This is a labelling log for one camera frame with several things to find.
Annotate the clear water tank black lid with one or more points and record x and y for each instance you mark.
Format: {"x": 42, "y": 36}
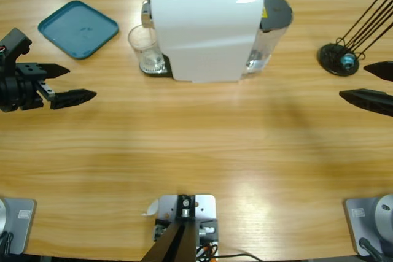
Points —
{"x": 276, "y": 10}

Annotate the arm grey base plate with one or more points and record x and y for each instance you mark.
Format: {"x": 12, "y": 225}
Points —
{"x": 362, "y": 222}
{"x": 18, "y": 225}

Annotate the blue coffee capsule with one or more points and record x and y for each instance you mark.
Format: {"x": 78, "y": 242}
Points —
{"x": 348, "y": 60}

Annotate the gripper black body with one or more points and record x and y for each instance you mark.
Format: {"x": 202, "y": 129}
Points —
{"x": 15, "y": 93}

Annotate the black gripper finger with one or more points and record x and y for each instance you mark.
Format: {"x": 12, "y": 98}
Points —
{"x": 382, "y": 71}
{"x": 46, "y": 71}
{"x": 368, "y": 101}
{"x": 73, "y": 97}

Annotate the black capsule holder with rods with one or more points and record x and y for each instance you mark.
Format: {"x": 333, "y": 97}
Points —
{"x": 330, "y": 56}

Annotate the clear drinking glass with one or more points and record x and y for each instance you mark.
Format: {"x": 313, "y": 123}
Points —
{"x": 150, "y": 58}

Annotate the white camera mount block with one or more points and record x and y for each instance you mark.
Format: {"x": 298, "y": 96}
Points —
{"x": 205, "y": 206}

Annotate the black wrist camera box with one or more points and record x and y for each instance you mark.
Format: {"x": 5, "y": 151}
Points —
{"x": 15, "y": 42}

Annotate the white capsule coffee machine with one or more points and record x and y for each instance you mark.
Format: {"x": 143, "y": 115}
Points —
{"x": 202, "y": 38}

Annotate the teal square plastic tray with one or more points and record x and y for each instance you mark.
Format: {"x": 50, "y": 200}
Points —
{"x": 76, "y": 29}

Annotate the white paper tag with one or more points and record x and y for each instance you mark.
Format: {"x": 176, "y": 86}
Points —
{"x": 152, "y": 208}

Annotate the dark camera post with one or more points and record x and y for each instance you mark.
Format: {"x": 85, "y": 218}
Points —
{"x": 172, "y": 243}

